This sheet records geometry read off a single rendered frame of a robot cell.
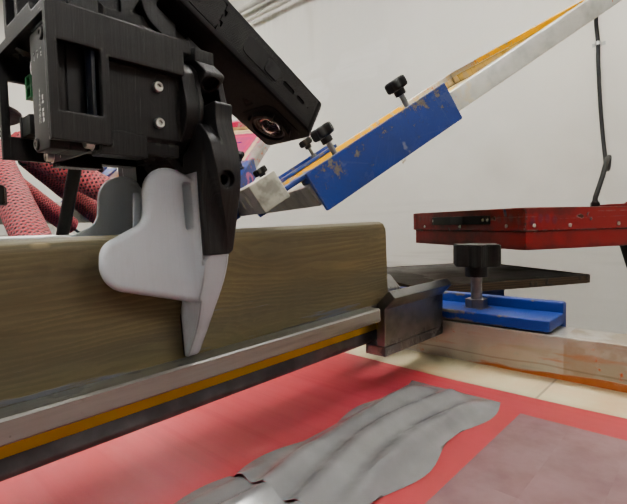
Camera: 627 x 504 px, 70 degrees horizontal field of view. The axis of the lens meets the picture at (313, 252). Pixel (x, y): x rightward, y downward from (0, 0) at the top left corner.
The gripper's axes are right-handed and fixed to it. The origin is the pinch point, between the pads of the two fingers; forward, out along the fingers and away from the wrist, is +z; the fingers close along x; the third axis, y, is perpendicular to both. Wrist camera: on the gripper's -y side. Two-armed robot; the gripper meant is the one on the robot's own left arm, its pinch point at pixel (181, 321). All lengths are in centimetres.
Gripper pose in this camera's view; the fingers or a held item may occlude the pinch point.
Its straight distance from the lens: 26.2
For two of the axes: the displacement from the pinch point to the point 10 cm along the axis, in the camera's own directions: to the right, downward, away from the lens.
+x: 7.3, 0.2, -6.8
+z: 0.2, 10.0, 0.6
